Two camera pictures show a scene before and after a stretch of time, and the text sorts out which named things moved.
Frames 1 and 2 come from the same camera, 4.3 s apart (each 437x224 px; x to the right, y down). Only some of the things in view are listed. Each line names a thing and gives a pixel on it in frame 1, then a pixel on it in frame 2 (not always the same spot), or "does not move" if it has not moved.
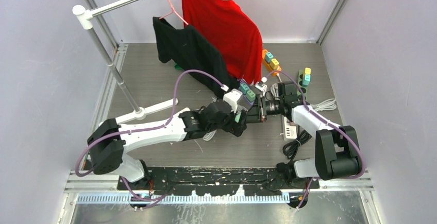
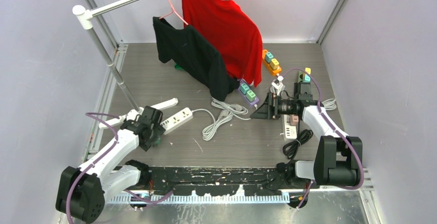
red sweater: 228,27 does not move
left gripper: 235,128 -> 157,131
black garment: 190,50 does not move
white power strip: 289,131 does not move
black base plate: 218,181 does not move
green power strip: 304,88 -> 304,76
